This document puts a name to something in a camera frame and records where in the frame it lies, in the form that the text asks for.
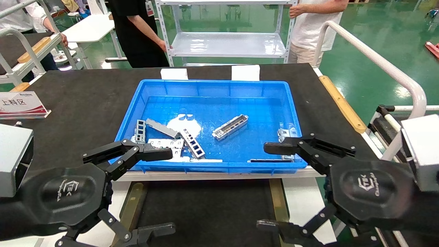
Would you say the red floor object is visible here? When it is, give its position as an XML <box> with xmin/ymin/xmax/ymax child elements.
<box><xmin>425</xmin><ymin>41</ymin><xmax>439</xmax><ymax>59</ymax></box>

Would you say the short slotted metal part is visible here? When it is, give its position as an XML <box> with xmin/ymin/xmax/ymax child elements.
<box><xmin>135</xmin><ymin>119</ymin><xmax>147</xmax><ymax>144</ymax></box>

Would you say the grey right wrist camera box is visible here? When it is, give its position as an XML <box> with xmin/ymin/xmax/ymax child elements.
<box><xmin>401</xmin><ymin>114</ymin><xmax>439</xmax><ymax>192</ymax></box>

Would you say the person in white long sleeves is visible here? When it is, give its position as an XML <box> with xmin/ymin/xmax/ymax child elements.
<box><xmin>0</xmin><ymin>0</ymin><xmax>69</xmax><ymax>74</ymax></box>

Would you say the white metal shelf rack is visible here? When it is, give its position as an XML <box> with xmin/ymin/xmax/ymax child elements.
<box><xmin>155</xmin><ymin>0</ymin><xmax>298</xmax><ymax>68</ymax></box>

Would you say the long slotted metal part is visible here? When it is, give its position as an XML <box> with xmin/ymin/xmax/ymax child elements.
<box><xmin>180</xmin><ymin>129</ymin><xmax>206</xmax><ymax>160</ymax></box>

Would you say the person in black clothes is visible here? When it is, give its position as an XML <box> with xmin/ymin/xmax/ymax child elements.
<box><xmin>107</xmin><ymin>0</ymin><xmax>173</xmax><ymax>68</ymax></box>

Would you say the black tray mat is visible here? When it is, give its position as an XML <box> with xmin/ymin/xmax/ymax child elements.
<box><xmin>137</xmin><ymin>178</ymin><xmax>286</xmax><ymax>247</ymax></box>

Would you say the white red acrylic sign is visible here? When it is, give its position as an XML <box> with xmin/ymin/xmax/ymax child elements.
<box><xmin>0</xmin><ymin>91</ymin><xmax>52</xmax><ymax>120</ymax></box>

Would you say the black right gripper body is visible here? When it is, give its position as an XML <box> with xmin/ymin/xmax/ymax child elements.
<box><xmin>329</xmin><ymin>159</ymin><xmax>417</xmax><ymax>224</ymax></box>

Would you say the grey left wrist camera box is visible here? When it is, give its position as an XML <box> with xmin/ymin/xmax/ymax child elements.
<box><xmin>0</xmin><ymin>123</ymin><xmax>34</xmax><ymax>198</ymax></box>

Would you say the plain silver metal channel part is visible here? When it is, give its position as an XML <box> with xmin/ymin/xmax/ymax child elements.
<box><xmin>146</xmin><ymin>118</ymin><xmax>181</xmax><ymax>139</ymax></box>

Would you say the wooden table edge strip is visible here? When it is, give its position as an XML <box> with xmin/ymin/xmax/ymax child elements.
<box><xmin>10</xmin><ymin>82</ymin><xmax>31</xmax><ymax>93</ymax></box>
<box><xmin>319</xmin><ymin>75</ymin><xmax>367</xmax><ymax>134</ymax></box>

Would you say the folded silver bracket part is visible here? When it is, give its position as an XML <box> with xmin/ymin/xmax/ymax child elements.
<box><xmin>277</xmin><ymin>126</ymin><xmax>299</xmax><ymax>160</ymax></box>

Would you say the white paper label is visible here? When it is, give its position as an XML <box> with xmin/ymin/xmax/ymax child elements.
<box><xmin>160</xmin><ymin>68</ymin><xmax>189</xmax><ymax>81</ymax></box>
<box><xmin>231</xmin><ymin>65</ymin><xmax>261</xmax><ymax>82</ymax></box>

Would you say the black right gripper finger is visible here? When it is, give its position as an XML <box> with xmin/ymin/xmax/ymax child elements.
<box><xmin>263</xmin><ymin>134</ymin><xmax>356</xmax><ymax>176</ymax></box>
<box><xmin>257</xmin><ymin>204</ymin><xmax>378</xmax><ymax>247</ymax></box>

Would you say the open silver channel part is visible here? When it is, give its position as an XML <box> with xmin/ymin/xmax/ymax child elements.
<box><xmin>211</xmin><ymin>114</ymin><xmax>249</xmax><ymax>141</ymax></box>

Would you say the person in white shirt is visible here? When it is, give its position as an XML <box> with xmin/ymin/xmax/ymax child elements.
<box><xmin>287</xmin><ymin>0</ymin><xmax>350</xmax><ymax>68</ymax></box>

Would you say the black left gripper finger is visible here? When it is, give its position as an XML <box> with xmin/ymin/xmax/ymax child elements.
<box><xmin>55</xmin><ymin>208</ymin><xmax>176</xmax><ymax>247</ymax></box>
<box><xmin>82</xmin><ymin>139</ymin><xmax>174</xmax><ymax>182</ymax></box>

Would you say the grey tube rail frame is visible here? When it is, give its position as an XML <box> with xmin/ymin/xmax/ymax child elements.
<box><xmin>0</xmin><ymin>0</ymin><xmax>80</xmax><ymax>86</ymax></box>

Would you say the white perforated flat metal part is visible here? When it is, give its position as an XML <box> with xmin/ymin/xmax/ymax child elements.
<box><xmin>147</xmin><ymin>138</ymin><xmax>186</xmax><ymax>158</ymax></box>

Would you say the white tube railing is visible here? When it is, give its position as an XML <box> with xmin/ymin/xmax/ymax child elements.
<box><xmin>313</xmin><ymin>20</ymin><xmax>428</xmax><ymax>162</ymax></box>

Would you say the black cart with white handle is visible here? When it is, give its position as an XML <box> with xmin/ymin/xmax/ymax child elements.
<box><xmin>368</xmin><ymin>104</ymin><xmax>439</xmax><ymax>149</ymax></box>

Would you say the wooden plank on frame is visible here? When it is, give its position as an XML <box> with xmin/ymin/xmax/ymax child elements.
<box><xmin>17</xmin><ymin>37</ymin><xmax>52</xmax><ymax>64</ymax></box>

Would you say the white table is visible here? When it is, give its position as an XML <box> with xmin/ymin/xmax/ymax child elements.
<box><xmin>61</xmin><ymin>13</ymin><xmax>128</xmax><ymax>63</ymax></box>

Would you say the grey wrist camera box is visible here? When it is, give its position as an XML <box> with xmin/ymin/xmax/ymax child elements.
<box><xmin>401</xmin><ymin>114</ymin><xmax>439</xmax><ymax>192</ymax></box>
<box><xmin>0</xmin><ymin>123</ymin><xmax>34</xmax><ymax>198</ymax></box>

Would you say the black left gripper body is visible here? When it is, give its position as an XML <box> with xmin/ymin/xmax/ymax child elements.
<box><xmin>0</xmin><ymin>163</ymin><xmax>113</xmax><ymax>241</ymax></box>

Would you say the blue plastic bin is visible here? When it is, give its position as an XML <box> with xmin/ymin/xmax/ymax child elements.
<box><xmin>109</xmin><ymin>79</ymin><xmax>308</xmax><ymax>174</ymax></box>

